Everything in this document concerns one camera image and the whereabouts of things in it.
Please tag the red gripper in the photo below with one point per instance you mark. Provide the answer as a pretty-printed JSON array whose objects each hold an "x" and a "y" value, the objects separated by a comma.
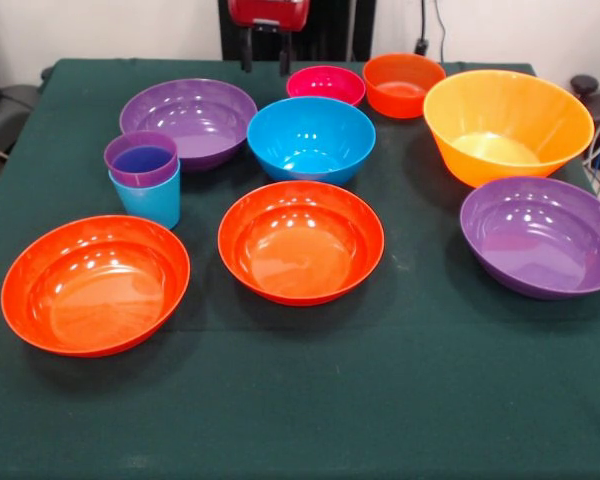
[{"x": 270, "y": 11}]

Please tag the pink plastic bowl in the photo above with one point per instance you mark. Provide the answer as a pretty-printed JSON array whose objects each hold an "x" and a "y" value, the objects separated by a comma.
[{"x": 325, "y": 85}]

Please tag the blue plastic bowl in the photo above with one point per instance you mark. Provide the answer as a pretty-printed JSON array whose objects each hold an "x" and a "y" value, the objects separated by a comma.
[{"x": 310, "y": 135}]

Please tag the purple plastic bowl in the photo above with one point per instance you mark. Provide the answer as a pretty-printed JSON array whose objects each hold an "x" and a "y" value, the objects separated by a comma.
[
  {"x": 195, "y": 115},
  {"x": 540, "y": 240}
]

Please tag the small deep orange bowl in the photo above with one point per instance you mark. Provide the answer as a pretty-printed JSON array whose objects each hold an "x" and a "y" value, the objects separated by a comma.
[{"x": 402, "y": 102}]

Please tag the purple plastic cup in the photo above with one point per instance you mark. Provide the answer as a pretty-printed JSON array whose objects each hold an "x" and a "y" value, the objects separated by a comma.
[{"x": 140, "y": 175}]

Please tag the blue plastic cup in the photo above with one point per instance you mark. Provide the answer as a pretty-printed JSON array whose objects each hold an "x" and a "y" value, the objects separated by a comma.
[{"x": 150, "y": 205}]

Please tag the wide red-orange bowl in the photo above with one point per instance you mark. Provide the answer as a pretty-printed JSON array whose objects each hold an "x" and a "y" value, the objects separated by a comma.
[
  {"x": 95, "y": 295},
  {"x": 300, "y": 250}
]

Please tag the large yellow-orange bowl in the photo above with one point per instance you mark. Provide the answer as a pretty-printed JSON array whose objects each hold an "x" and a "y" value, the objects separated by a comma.
[{"x": 505, "y": 110}]

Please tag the dark green tablecloth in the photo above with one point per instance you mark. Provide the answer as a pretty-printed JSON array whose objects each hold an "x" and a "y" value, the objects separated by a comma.
[{"x": 280, "y": 375}]

